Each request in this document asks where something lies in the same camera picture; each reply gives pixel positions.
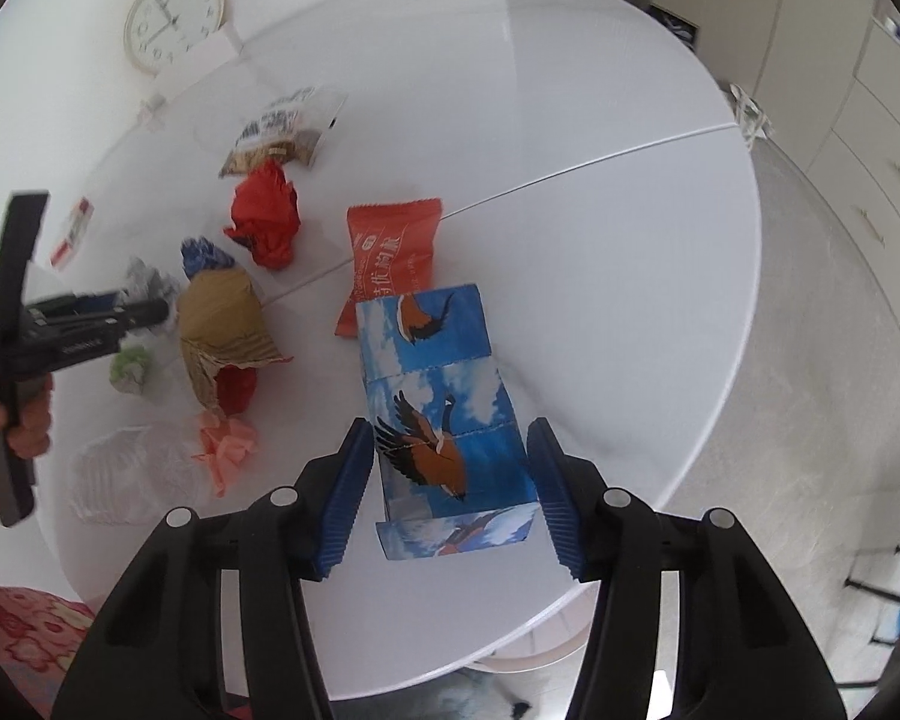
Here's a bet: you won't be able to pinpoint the white bags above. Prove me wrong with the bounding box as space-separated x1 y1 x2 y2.
724 82 773 147

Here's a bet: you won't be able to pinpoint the orange snack packet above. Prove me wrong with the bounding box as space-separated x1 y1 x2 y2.
335 197 444 341

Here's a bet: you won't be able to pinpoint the clear plastic wrapper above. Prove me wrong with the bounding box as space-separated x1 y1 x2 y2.
71 424 211 526

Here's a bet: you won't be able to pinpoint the round wall clock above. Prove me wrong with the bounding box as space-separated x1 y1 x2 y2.
124 0 228 77

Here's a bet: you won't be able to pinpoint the blue crumpled paper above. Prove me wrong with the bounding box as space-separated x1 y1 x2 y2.
180 237 235 278

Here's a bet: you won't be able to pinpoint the blue bird-print box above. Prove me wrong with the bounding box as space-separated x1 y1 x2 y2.
354 283 545 562

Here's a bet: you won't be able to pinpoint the brown paper bag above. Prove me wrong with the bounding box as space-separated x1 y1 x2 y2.
176 266 293 412

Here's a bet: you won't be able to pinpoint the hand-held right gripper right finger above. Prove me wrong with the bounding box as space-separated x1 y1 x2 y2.
525 416 848 720

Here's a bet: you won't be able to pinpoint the green crumpled paper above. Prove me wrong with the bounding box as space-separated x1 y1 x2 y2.
110 345 155 393

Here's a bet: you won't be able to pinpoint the grey fuzzy slipper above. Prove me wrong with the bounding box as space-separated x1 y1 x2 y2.
412 671 533 720

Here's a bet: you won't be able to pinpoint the pink crumpled paper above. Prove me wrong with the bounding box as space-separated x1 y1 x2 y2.
195 409 261 497

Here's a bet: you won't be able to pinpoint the grey foil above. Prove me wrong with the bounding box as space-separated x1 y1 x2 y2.
124 256 182 335

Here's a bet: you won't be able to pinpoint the red crumpled paper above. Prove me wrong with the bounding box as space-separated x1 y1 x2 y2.
223 159 302 269

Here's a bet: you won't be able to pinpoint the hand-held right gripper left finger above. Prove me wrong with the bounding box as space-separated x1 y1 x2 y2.
51 416 380 720

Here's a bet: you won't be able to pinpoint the red wrapper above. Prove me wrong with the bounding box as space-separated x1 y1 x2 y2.
216 364 260 415

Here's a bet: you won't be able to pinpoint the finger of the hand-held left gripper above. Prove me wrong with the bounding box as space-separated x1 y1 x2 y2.
45 328 134 374
26 291 172 335

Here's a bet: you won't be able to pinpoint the red floral clothing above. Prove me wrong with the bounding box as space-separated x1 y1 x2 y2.
0 581 95 720

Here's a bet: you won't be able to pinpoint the clear snack bag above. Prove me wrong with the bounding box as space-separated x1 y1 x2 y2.
219 85 348 179

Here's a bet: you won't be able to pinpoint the cream drawer cabinet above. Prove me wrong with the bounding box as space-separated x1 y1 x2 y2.
750 0 900 316

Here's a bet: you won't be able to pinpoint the person's left hand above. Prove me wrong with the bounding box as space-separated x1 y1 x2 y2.
0 375 55 466

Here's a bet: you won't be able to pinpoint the red and white box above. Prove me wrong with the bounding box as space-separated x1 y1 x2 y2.
49 195 96 271

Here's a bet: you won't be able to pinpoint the black metal rack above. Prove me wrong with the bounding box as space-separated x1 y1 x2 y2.
844 540 900 646

